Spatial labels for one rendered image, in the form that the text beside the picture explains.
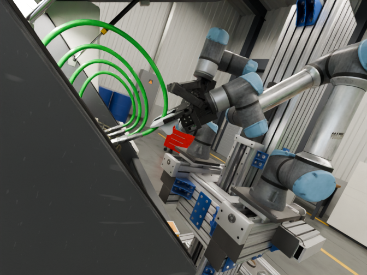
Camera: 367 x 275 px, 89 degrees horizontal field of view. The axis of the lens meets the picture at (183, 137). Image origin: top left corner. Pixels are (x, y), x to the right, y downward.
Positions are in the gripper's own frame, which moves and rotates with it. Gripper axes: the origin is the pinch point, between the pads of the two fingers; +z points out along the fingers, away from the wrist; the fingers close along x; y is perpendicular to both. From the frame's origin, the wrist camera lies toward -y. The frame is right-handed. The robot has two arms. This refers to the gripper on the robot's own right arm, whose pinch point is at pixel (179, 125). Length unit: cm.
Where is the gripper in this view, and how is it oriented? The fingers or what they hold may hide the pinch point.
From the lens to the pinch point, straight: 68.9
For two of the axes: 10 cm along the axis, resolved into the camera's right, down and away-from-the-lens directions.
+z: -3.5, 9.2, 1.6
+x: -4.0, -3.1, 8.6
